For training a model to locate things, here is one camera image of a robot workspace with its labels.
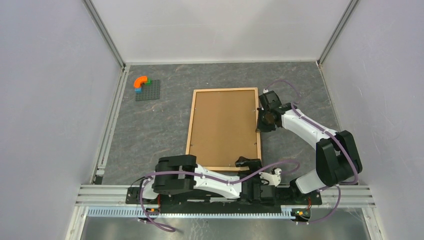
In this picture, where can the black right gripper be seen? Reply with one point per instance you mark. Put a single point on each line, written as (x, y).
(261, 127)

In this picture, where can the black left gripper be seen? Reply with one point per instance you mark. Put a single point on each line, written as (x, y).
(253, 164)

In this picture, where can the wooden picture frame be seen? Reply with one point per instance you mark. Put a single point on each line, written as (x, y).
(225, 168)

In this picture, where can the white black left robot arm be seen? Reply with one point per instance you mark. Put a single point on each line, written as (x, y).
(181, 175)

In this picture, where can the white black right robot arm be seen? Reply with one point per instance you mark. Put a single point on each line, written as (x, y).
(337, 160)

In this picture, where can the grey lego baseplate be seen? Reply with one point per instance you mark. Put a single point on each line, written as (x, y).
(149, 92)

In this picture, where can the orange curved toy block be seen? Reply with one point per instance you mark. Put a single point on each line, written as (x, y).
(138, 83)

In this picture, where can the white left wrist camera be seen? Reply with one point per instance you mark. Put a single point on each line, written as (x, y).
(271, 179)

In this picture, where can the right aluminium corner post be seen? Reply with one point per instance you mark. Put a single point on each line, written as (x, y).
(352, 4)

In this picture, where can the aluminium corner post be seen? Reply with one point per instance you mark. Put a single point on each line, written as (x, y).
(101, 27)
(352, 4)

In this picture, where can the white slotted cable duct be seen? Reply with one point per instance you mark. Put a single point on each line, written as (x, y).
(137, 212)

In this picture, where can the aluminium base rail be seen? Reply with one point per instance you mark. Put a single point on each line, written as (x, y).
(352, 196)

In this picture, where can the left aluminium corner post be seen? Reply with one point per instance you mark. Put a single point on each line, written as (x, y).
(101, 27)

